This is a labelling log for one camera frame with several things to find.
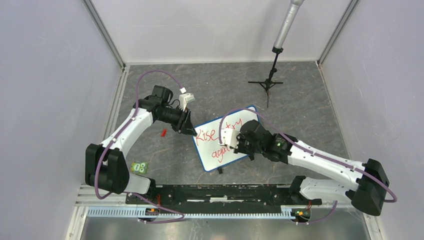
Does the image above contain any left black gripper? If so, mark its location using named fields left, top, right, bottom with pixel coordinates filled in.
left=157, top=105, right=197, bottom=137

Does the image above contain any blue framed whiteboard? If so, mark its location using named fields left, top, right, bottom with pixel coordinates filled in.
left=193, top=110, right=259, bottom=172

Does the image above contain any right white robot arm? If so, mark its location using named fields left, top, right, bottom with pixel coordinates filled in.
left=221, top=120, right=390, bottom=216

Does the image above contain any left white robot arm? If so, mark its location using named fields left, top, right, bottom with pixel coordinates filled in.
left=85, top=85, right=197, bottom=204

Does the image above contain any black tripod stand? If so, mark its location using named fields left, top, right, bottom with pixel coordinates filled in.
left=247, top=47, right=284, bottom=108

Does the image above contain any green toy eraser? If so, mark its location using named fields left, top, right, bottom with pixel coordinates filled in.
left=130, top=161, right=149, bottom=175

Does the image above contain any grey pole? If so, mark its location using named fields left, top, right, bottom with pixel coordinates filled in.
left=272, top=0, right=304, bottom=53

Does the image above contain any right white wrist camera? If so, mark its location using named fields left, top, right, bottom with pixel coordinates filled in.
left=219, top=128, right=240, bottom=149

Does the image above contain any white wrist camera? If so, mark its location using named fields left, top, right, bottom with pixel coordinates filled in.
left=178, top=87, right=195, bottom=111
left=219, top=128, right=240, bottom=149

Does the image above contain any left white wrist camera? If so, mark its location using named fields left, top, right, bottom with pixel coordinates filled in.
left=178, top=87, right=195, bottom=111

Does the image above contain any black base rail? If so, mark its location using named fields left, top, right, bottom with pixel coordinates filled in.
left=144, top=184, right=322, bottom=214

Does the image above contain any slotted cable duct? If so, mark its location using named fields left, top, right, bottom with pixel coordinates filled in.
left=87, top=206, right=310, bottom=220

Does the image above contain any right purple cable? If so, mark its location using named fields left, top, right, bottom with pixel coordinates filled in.
left=218, top=107, right=398, bottom=226

